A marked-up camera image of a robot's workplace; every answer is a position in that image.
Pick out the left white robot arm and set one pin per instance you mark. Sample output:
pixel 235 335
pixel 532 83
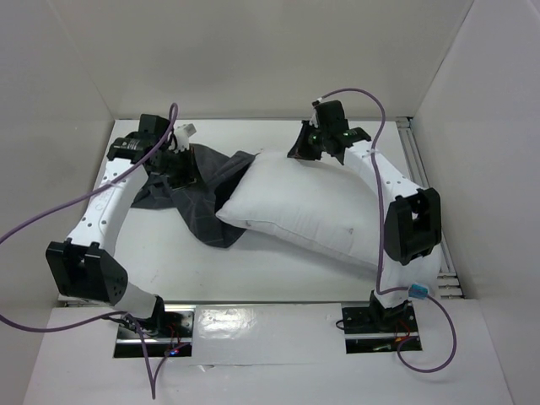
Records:
pixel 83 266

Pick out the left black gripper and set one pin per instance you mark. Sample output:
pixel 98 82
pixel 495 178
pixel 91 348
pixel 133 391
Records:
pixel 191 174

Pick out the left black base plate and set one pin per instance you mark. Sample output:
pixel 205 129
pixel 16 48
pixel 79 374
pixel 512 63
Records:
pixel 173 338

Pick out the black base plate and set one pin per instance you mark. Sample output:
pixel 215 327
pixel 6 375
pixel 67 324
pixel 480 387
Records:
pixel 363 334
pixel 173 338

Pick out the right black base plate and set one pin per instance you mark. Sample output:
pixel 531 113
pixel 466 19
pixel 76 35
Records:
pixel 363 334

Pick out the dark grey checked pillowcase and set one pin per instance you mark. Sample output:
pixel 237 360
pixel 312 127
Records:
pixel 217 177

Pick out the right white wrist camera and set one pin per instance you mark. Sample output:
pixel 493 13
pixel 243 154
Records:
pixel 319 115

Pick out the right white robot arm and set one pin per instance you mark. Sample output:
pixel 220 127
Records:
pixel 409 257

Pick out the white pillow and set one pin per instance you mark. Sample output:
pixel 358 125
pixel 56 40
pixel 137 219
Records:
pixel 318 207

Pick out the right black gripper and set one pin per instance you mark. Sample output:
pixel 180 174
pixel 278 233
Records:
pixel 305 143

